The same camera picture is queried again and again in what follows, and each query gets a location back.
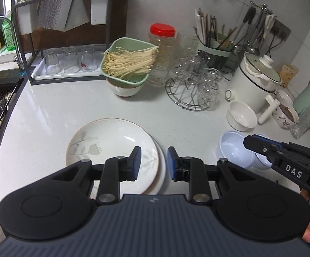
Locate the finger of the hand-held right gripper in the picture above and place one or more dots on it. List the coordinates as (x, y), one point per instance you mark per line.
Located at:
(262, 143)
(267, 157)

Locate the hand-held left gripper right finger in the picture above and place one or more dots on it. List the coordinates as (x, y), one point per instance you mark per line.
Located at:
(171, 164)

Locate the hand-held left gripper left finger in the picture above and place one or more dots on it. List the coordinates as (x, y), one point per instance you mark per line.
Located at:
(136, 163)

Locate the light blue plastic bowl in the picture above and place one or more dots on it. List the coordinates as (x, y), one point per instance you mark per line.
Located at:
(232, 150)
(263, 164)

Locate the large white flower plate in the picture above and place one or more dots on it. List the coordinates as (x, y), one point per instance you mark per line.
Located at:
(163, 170)

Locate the plain white ceramic bowl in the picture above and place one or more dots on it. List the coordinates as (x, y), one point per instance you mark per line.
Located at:
(242, 115)

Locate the white leaf pattern plate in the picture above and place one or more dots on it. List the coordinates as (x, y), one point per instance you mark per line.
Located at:
(104, 139)

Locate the patterned bowl with brown food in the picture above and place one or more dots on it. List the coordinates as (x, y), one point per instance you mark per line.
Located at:
(284, 115)

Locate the cut glass tumbler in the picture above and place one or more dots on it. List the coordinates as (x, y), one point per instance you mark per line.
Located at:
(303, 124)

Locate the small white bowl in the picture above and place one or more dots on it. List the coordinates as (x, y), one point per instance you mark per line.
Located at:
(286, 96)

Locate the white electric cooking pot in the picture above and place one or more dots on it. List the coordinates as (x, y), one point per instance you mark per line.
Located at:
(251, 85)

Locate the white bowl with brown foot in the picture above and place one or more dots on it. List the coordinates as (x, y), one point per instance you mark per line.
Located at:
(124, 91)

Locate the yellow food packet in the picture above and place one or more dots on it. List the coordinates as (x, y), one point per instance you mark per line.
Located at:
(290, 75)

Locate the green colander basket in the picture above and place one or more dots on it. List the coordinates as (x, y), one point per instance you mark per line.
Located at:
(128, 81)

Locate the green chopstick holder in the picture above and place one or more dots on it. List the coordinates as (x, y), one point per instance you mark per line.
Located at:
(219, 56)

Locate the set of clear glass cups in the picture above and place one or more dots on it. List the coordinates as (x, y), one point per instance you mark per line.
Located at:
(197, 67)

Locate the enoki mushrooms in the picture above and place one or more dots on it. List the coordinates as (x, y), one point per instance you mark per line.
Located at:
(128, 61)

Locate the glass jar with red lid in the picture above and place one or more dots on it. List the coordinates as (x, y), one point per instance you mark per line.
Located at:
(161, 53)

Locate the clear drinking glass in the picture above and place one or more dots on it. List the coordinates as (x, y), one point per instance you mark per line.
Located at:
(88, 59)
(52, 61)
(71, 60)

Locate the bundle of chopsticks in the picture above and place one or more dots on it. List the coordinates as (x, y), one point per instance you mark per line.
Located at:
(205, 26)

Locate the steel wool scrubber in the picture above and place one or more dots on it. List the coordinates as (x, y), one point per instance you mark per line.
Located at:
(2, 104)

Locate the dark wooden cutting board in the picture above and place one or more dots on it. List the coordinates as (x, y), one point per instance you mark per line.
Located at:
(118, 10)

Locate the plain steel cleaver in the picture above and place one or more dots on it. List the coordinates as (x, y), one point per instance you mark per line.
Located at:
(77, 16)

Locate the patterned steel cleaver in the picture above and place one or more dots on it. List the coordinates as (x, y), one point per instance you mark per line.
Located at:
(55, 8)

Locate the green detergent bottle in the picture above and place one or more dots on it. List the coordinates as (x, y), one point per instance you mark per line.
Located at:
(9, 37)

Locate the black knife rack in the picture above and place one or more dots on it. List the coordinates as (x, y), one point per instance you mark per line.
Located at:
(26, 18)

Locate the black wall socket panel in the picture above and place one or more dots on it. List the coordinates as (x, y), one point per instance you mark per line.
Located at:
(282, 29)

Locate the metal utensil hook rail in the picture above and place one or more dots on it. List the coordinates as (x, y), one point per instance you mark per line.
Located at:
(259, 5)

